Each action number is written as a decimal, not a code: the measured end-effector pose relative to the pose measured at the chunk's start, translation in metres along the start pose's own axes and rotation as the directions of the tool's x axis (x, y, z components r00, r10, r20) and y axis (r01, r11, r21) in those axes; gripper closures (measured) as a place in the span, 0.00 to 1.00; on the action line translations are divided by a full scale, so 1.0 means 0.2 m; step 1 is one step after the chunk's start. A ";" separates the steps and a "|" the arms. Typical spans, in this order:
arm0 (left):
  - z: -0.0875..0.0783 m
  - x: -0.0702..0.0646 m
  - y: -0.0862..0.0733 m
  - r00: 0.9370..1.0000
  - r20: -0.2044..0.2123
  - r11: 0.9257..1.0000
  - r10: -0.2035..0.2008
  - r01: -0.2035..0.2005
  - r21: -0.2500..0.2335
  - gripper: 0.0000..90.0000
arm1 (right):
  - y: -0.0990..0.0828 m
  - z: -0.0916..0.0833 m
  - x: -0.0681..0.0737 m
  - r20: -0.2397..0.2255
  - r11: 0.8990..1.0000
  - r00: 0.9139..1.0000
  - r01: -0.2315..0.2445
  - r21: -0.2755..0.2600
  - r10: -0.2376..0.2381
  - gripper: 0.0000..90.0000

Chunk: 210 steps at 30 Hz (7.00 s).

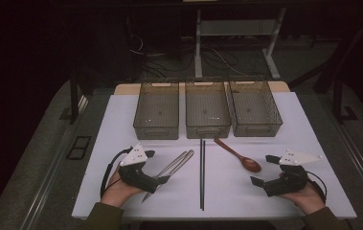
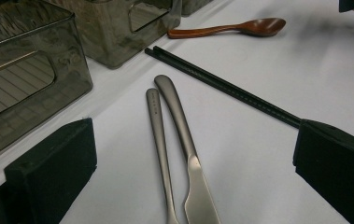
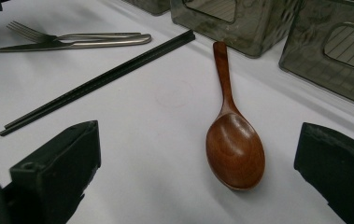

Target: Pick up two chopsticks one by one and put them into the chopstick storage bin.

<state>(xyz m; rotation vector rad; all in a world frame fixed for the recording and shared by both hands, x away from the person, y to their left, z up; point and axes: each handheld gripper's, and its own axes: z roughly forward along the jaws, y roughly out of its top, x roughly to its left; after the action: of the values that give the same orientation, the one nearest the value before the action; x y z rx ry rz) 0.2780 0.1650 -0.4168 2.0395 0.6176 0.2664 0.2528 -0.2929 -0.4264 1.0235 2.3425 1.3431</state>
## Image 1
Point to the black metal stand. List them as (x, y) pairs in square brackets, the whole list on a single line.
[(337, 80), (73, 99)]

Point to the person's right hand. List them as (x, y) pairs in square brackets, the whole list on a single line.
[(306, 198)]

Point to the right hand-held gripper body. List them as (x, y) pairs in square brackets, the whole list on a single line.
[(292, 183)]

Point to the silver metal fork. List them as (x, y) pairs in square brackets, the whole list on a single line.
[(174, 163)]

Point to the white metal desk frame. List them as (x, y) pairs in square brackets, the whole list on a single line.
[(238, 27)]

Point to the person's left hand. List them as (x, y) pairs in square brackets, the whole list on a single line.
[(118, 191)]

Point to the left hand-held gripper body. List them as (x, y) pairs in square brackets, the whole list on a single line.
[(134, 175)]

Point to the clear brown plastic bin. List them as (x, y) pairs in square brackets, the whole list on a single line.
[(254, 107), (156, 108), (207, 108)]

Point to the silver metal knife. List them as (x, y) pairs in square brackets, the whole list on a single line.
[(182, 162)]

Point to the brown wooden spoon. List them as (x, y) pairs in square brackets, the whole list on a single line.
[(249, 164)]

